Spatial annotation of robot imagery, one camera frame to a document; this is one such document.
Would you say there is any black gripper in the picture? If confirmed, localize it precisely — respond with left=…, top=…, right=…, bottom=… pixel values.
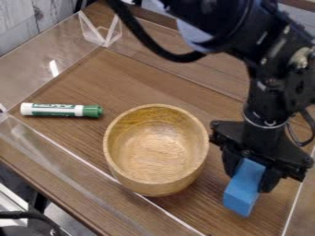
left=211, top=111, right=315, bottom=193

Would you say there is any blue rectangular block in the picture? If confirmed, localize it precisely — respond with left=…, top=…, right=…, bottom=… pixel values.
left=223, top=159, right=265, bottom=217

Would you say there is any brown wooden bowl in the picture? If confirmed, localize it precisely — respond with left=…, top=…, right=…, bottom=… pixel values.
left=103, top=104, right=209, bottom=197

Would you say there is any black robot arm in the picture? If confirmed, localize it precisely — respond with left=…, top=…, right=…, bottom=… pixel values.
left=160, top=0, right=315, bottom=193

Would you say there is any green and white marker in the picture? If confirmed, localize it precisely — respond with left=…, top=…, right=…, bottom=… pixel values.
left=20, top=102, right=103, bottom=118

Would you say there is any clear acrylic tray wall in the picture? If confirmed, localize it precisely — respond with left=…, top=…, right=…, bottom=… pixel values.
left=0, top=109, right=204, bottom=236

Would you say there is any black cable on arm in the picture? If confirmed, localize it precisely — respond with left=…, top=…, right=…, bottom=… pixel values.
left=105, top=0, right=207, bottom=64

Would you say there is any black table clamp with cable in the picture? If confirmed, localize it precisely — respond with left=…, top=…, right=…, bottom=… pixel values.
left=0, top=211, right=62, bottom=236

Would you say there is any clear acrylic corner bracket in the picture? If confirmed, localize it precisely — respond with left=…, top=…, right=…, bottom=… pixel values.
left=77, top=11, right=121, bottom=48

